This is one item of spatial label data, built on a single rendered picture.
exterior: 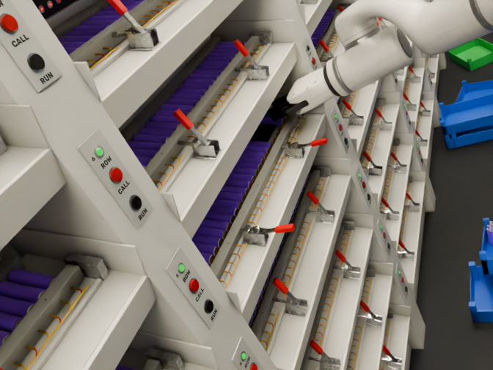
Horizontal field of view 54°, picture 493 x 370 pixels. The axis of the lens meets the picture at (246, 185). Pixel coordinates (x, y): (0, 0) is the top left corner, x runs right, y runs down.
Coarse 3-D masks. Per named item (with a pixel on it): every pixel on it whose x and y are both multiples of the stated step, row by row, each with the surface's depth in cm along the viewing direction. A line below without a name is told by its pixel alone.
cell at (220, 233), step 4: (200, 228) 89; (204, 228) 89; (208, 228) 89; (212, 228) 88; (196, 232) 89; (200, 232) 89; (204, 232) 88; (208, 232) 88; (212, 232) 88; (216, 232) 88; (220, 232) 87; (216, 236) 88; (220, 236) 87
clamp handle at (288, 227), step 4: (288, 224) 83; (292, 224) 82; (256, 228) 85; (268, 228) 85; (272, 228) 85; (276, 228) 84; (280, 228) 83; (284, 228) 82; (288, 228) 82; (292, 228) 82; (256, 232) 86; (260, 232) 85; (264, 232) 85; (268, 232) 84; (272, 232) 84; (276, 232) 84; (280, 232) 83; (284, 232) 83
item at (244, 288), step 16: (320, 112) 118; (304, 128) 114; (320, 128) 115; (288, 160) 105; (304, 160) 104; (288, 176) 101; (304, 176) 105; (272, 192) 97; (288, 192) 96; (272, 208) 93; (288, 208) 95; (256, 224) 91; (272, 224) 90; (272, 240) 87; (256, 256) 84; (272, 256) 88; (240, 272) 82; (256, 272) 81; (224, 288) 80; (240, 288) 79; (256, 288) 81; (240, 304) 76; (256, 304) 82
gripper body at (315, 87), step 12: (312, 72) 110; (324, 72) 102; (300, 84) 108; (312, 84) 103; (324, 84) 101; (288, 96) 106; (300, 96) 104; (312, 96) 103; (324, 96) 103; (312, 108) 105
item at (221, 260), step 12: (288, 120) 113; (288, 132) 110; (276, 144) 106; (276, 156) 103; (264, 168) 100; (264, 180) 97; (276, 180) 99; (252, 192) 94; (252, 204) 92; (264, 204) 93; (240, 216) 89; (240, 228) 87; (228, 240) 85; (228, 252) 83; (216, 264) 81; (216, 276) 79
